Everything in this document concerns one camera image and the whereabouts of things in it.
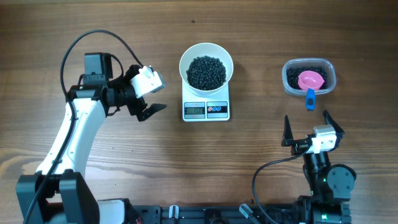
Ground black beans in bowl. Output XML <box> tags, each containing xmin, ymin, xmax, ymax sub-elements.
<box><xmin>186</xmin><ymin>55</ymin><xmax>226</xmax><ymax>91</ymax></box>

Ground cream white bowl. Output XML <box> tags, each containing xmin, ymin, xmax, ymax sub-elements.
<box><xmin>179</xmin><ymin>43</ymin><xmax>234</xmax><ymax>95</ymax></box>

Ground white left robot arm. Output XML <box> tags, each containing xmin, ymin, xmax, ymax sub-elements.
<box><xmin>16</xmin><ymin>53</ymin><xmax>165</xmax><ymax>223</ymax></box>

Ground clear plastic food container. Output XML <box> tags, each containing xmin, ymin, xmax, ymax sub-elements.
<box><xmin>282</xmin><ymin>58</ymin><xmax>336</xmax><ymax>96</ymax></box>

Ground pink scoop with blue handle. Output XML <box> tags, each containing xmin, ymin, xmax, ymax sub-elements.
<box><xmin>298</xmin><ymin>70</ymin><xmax>325</xmax><ymax>111</ymax></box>

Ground white digital kitchen scale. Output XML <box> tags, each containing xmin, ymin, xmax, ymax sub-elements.
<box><xmin>182</xmin><ymin>83</ymin><xmax>230</xmax><ymax>122</ymax></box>

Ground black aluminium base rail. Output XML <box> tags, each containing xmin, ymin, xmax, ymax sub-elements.
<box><xmin>127</xmin><ymin>203</ymin><xmax>352</xmax><ymax>224</ymax></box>

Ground black beans in container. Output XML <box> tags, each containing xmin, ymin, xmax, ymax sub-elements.
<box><xmin>286</xmin><ymin>67</ymin><xmax>328</xmax><ymax>90</ymax></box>

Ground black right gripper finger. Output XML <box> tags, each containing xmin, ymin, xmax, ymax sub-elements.
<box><xmin>282</xmin><ymin>115</ymin><xmax>294</xmax><ymax>142</ymax></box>
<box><xmin>323</xmin><ymin>110</ymin><xmax>345</xmax><ymax>137</ymax></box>

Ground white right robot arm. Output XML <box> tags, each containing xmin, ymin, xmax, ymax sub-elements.
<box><xmin>280</xmin><ymin>110</ymin><xmax>356</xmax><ymax>224</ymax></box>

